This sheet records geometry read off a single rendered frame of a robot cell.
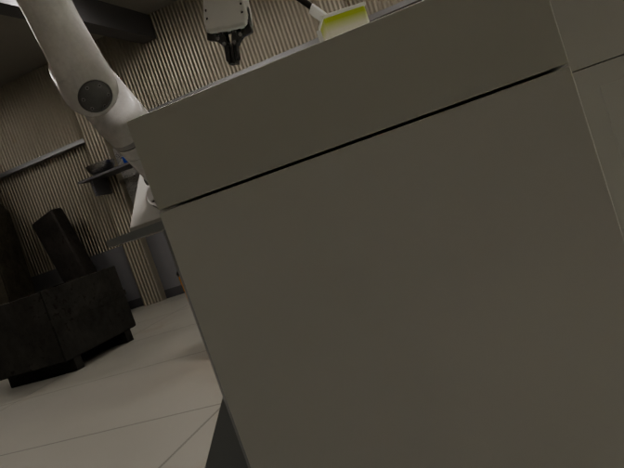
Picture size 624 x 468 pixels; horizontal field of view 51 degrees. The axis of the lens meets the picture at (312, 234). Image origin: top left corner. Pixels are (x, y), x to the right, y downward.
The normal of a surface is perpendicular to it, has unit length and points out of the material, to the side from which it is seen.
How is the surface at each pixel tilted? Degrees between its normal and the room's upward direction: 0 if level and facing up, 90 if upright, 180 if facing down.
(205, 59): 90
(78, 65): 100
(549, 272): 90
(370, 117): 90
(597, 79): 90
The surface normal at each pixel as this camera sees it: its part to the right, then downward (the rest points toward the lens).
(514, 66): -0.23, 0.15
